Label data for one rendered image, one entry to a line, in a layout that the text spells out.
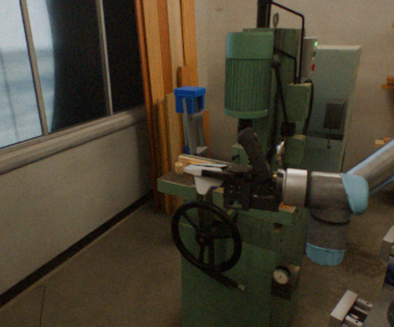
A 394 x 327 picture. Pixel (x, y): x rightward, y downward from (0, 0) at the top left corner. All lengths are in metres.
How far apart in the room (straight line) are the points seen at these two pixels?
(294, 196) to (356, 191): 0.11
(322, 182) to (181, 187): 0.87
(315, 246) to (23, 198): 1.81
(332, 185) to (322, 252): 0.14
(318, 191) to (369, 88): 3.04
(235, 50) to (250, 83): 0.13
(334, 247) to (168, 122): 2.19
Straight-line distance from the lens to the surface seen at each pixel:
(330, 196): 0.70
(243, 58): 1.30
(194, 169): 0.72
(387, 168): 0.82
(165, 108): 2.77
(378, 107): 3.73
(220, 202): 1.28
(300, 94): 1.52
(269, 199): 0.72
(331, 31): 3.69
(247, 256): 1.47
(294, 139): 1.54
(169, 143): 2.83
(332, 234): 0.73
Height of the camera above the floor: 1.51
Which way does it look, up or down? 21 degrees down
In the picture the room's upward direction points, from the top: straight up
